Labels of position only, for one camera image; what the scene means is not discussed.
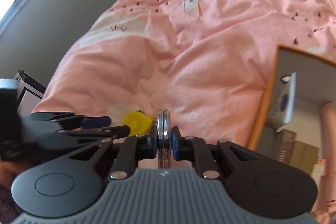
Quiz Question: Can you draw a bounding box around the silver aluminium case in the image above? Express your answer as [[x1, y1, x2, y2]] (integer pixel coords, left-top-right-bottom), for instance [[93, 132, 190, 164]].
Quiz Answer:
[[14, 69, 46, 117]]

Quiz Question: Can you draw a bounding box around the round glitter compact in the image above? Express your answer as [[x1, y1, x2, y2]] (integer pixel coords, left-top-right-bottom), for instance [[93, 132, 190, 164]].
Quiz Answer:
[[157, 109, 172, 169]]

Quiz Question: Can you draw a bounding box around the white blue cream box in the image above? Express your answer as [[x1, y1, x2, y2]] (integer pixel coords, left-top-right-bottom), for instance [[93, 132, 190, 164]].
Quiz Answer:
[[266, 72, 296, 130]]

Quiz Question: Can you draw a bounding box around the orange box white inside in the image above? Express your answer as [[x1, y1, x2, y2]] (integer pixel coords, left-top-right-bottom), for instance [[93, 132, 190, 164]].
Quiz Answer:
[[247, 46, 335, 223]]

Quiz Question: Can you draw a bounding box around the yellow round tape measure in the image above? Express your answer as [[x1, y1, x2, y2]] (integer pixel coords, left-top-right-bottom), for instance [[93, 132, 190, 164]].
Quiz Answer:
[[122, 111, 154, 136]]

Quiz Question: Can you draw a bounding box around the blue holographic photo card box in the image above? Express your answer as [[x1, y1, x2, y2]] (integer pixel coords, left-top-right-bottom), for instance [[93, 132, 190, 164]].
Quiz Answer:
[[273, 129, 297, 164]]

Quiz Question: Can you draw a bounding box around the gold cube box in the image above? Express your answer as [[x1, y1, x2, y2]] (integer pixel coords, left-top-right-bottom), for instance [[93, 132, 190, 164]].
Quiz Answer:
[[288, 141, 319, 175]]

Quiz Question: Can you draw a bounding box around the pink patterned duvet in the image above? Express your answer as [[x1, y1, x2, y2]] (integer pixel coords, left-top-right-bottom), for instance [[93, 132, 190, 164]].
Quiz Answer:
[[35, 0, 335, 145]]

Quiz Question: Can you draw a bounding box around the person's left hand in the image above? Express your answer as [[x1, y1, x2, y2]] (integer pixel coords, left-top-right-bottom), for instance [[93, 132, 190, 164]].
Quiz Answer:
[[0, 161, 34, 189]]

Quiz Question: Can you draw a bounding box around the pink tube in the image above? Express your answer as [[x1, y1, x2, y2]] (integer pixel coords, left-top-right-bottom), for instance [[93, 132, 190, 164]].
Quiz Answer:
[[321, 102, 335, 192]]

